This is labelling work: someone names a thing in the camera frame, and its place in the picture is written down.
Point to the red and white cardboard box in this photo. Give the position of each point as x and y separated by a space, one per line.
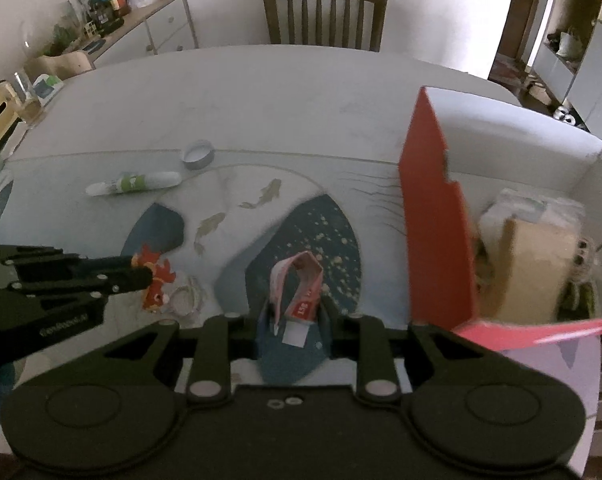
431 210

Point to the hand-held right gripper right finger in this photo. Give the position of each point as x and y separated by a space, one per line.
331 332

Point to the row of shoes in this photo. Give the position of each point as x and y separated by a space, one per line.
568 116

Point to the wooden slat-back chair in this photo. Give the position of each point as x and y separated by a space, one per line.
326 15

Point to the white plastic bag orange print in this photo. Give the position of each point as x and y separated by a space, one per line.
531 205

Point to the fish print table mat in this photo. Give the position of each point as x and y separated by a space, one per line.
306 230

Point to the brown cardboard carton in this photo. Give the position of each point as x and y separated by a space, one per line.
531 270

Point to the white wooden sideboard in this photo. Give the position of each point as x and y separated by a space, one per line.
156 30

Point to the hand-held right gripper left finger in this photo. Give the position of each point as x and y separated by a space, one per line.
261 332

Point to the white tube green label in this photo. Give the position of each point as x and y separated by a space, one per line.
131 183

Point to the red fish toy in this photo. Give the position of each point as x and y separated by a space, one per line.
158 280

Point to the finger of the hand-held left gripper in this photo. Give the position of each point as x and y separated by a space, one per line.
36 260
126 275

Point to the white tall cabinet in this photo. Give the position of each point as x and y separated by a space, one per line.
598 70

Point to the white round lid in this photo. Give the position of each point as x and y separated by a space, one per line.
197 155

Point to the clear drinking glass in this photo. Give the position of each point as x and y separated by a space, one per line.
28 100

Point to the green and white small box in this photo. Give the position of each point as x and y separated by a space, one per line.
48 86

